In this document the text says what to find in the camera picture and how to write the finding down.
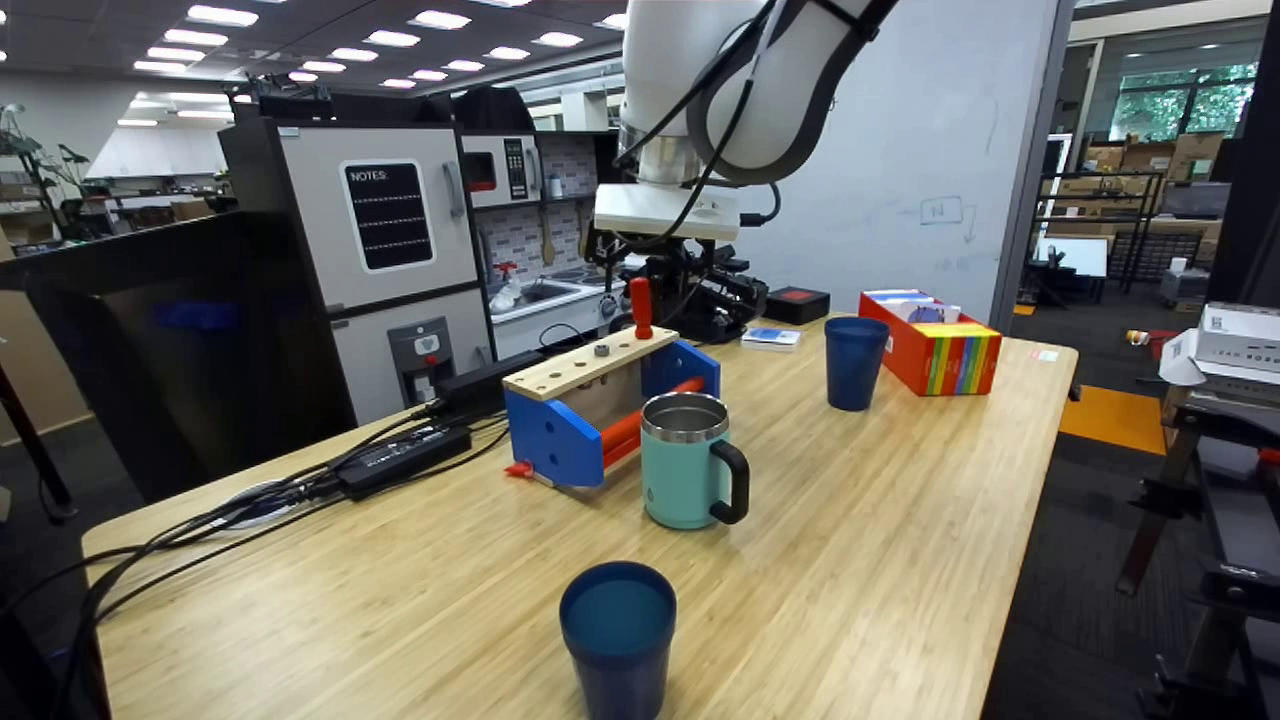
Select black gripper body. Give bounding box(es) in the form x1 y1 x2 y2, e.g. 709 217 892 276
589 233 726 292

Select orange peg tool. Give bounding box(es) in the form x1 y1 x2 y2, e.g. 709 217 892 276
630 273 661 342

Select small black flat box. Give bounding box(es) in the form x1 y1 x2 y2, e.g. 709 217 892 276
759 284 831 326

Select wooden tool box blue ends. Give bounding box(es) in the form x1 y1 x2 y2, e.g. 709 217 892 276
502 321 726 495

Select black box device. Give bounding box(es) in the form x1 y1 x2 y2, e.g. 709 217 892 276
433 354 537 421

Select orange rainbow striped box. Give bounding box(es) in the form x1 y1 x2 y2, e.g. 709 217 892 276
855 284 1004 398

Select white box device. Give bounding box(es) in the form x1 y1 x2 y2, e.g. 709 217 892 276
1187 301 1280 390

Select white plastic bin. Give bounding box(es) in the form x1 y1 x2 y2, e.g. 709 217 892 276
487 258 631 361

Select blue white card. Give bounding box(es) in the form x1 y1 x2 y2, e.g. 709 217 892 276
741 322 807 352

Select black shelf unit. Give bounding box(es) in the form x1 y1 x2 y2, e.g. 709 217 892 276
456 126 631 292

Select small dark blue cup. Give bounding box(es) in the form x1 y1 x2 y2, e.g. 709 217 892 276
819 310 892 417

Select white lab oven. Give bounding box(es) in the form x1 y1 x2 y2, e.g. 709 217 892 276
217 115 497 426

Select black power adapter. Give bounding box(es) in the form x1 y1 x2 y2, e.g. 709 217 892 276
333 417 478 498

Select whiteboard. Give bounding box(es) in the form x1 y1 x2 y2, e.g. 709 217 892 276
652 0 1077 331

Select large dark blue cup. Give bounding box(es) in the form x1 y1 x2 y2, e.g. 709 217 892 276
557 560 681 720

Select background storage shelving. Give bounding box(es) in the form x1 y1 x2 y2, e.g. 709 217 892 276
1037 130 1238 276

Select green potted plant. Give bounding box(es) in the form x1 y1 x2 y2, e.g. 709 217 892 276
0 99 94 244

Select black metal stand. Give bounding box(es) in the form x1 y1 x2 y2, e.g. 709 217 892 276
1117 385 1280 720

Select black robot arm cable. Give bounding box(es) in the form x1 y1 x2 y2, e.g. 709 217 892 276
614 0 886 248

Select teal mug black handle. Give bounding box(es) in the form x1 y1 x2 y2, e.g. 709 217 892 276
636 390 752 536

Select black cable bundle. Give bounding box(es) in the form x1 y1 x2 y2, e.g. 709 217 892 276
78 408 513 632

